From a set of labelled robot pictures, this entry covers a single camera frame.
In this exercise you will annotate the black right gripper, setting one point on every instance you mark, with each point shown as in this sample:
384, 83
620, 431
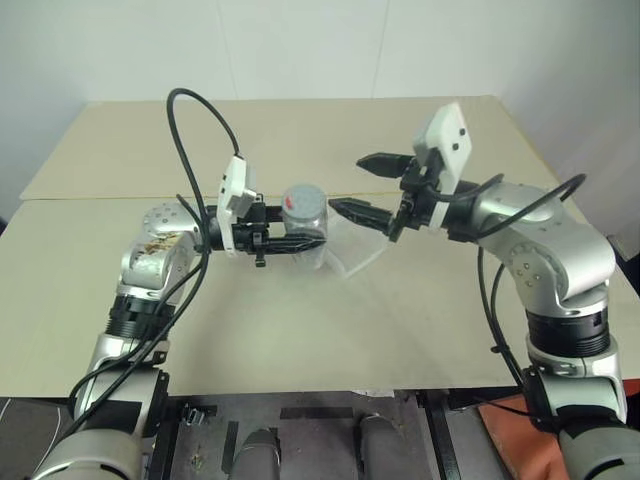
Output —
417, 205

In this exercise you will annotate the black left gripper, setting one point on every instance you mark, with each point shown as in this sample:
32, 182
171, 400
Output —
255, 235

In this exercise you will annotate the clear plastic jar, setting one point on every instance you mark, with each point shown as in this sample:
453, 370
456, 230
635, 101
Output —
311, 225

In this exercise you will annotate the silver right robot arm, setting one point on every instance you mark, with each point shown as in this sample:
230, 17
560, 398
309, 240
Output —
560, 250

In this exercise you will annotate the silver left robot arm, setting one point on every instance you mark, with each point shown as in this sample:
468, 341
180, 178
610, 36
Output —
150, 260

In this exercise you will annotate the grey jar lid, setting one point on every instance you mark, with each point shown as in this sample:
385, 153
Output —
305, 199

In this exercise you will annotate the clear plastic box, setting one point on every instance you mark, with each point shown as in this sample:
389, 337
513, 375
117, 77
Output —
357, 250

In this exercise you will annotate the small metal clip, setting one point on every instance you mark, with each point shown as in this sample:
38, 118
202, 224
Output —
197, 413

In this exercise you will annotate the black tape strip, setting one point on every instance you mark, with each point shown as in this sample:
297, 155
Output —
231, 445

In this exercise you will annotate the dark grey rounded shape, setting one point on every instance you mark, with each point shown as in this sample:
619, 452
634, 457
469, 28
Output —
377, 445
257, 452

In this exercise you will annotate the orange cloth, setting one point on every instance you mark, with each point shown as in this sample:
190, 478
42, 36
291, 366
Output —
515, 440

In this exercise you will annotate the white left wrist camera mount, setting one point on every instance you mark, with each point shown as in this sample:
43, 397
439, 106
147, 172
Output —
233, 186

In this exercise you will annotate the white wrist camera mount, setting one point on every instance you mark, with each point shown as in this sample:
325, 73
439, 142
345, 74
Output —
452, 135
233, 186

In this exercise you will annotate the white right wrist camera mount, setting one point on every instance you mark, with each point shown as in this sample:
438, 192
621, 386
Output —
452, 135

